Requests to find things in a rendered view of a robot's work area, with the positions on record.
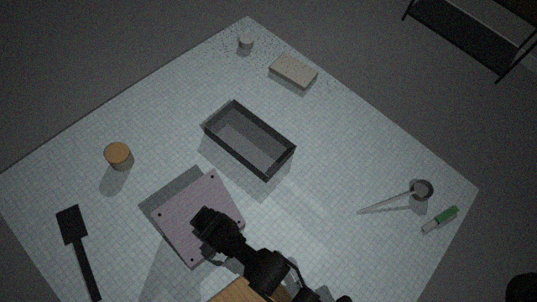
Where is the short grey cylinder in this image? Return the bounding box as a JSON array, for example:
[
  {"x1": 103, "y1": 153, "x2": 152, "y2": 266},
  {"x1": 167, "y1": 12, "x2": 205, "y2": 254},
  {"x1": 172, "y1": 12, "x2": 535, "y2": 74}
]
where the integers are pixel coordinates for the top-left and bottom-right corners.
[{"x1": 239, "y1": 34, "x2": 253, "y2": 50}]

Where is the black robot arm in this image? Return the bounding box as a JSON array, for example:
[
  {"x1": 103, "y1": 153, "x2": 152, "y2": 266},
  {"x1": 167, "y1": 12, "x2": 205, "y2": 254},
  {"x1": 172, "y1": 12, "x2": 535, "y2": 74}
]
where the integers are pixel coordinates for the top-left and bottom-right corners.
[{"x1": 190, "y1": 206, "x2": 322, "y2": 302}]

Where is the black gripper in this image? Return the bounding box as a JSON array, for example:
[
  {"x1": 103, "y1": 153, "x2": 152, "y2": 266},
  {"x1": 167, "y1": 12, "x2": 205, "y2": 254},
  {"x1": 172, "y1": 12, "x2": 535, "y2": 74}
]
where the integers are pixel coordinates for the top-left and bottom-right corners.
[{"x1": 336, "y1": 295, "x2": 352, "y2": 302}]

